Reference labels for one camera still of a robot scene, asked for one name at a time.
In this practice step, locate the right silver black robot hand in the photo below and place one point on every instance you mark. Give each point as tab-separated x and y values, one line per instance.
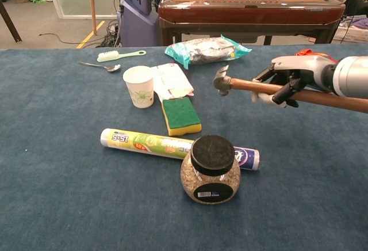
304	66

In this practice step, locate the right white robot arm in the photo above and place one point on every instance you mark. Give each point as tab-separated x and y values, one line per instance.
353	75

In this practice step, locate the green yellow scrub sponge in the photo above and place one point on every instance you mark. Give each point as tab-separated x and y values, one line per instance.
179	114

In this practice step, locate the white plastic basket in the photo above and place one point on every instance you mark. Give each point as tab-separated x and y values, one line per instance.
350	35

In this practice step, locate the brown mahjong table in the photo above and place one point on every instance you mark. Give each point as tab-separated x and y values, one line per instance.
244	15

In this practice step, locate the teal snack package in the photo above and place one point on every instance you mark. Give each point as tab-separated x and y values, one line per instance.
207	51

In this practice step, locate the white folded cloth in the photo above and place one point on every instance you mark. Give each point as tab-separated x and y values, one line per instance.
172	81

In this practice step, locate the white paper cup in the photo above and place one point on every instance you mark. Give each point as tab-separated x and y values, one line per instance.
141	89

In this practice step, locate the metal spoon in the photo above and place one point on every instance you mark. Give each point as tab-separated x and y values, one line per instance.
113	68

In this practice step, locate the light green scrub brush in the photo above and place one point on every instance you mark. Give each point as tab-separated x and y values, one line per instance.
107	56

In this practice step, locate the wooden pole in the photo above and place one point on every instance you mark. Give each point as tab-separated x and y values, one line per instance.
92	3

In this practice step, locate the blue felt table cover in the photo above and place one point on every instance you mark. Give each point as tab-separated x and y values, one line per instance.
72	176

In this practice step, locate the black slanted table leg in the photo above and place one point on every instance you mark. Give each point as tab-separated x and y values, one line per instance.
10	23

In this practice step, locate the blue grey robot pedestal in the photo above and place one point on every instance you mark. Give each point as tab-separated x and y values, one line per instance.
138	23

